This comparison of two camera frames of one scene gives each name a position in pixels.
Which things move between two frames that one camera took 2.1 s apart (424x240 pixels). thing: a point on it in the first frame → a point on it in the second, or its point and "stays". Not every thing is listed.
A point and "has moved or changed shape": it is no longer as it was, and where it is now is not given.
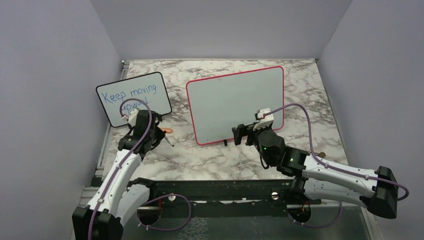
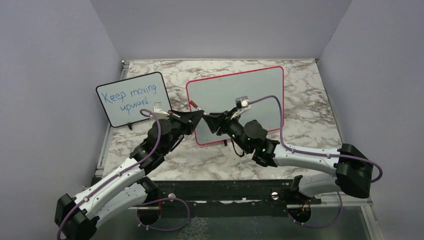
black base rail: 190,192 stays
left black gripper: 161,133 → 189,120
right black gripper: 242,130 → 216,120
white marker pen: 169,141 has moved or changed shape
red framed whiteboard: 217,104 stays
